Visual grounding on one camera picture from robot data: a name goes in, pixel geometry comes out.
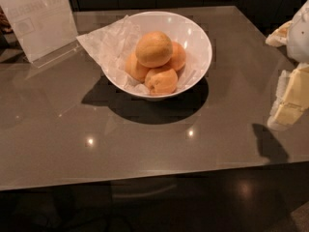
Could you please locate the white ceramic bowl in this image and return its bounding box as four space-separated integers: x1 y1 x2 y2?
99 12 212 101

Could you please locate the clear acrylic sign holder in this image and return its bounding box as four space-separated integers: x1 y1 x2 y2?
0 0 78 63

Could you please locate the white paper napkin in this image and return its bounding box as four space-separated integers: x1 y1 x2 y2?
77 15 150 96

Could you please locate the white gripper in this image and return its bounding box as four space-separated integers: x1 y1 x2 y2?
266 0 309 131

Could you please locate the orange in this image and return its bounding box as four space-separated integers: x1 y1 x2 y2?
145 66 178 96
135 31 173 68
167 42 186 72
125 52 150 82

